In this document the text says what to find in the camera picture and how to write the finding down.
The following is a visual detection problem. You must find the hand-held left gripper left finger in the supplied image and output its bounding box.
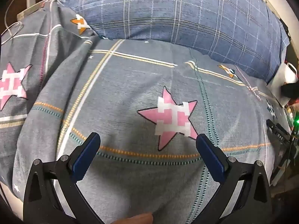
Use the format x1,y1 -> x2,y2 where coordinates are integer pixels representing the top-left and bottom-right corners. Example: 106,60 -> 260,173
23,132 -> 110,224

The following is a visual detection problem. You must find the blue plaid pillow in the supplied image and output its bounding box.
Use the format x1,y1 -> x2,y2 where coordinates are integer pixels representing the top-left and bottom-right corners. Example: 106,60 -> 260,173
48,0 -> 290,84

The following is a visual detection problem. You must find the brown wooden headboard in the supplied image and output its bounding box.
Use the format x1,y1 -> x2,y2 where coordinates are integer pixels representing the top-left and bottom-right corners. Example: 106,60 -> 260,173
0,0 -> 50,40

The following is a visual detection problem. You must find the person's left hand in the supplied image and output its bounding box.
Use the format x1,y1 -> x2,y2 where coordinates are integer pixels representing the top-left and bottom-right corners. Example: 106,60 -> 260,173
112,212 -> 154,224

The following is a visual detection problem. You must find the white charging cable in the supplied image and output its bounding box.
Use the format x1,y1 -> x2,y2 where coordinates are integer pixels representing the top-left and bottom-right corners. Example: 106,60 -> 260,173
0,0 -> 32,45

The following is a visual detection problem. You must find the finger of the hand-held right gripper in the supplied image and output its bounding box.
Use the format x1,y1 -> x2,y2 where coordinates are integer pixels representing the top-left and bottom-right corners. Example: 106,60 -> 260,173
266,119 -> 292,150

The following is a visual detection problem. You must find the grey star-printed blanket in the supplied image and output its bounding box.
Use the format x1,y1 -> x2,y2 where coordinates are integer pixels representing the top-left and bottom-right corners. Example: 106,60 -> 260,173
0,1 -> 295,224

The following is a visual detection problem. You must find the white paper bag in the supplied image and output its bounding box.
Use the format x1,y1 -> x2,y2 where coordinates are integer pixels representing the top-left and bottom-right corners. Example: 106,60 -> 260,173
269,62 -> 299,105

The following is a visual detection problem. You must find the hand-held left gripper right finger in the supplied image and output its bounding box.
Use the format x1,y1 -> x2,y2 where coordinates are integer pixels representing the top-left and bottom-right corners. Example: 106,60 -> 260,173
196,134 -> 273,224

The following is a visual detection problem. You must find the beige power strip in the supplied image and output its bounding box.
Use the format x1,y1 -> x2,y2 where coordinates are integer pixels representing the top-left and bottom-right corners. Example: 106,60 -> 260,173
17,3 -> 47,20

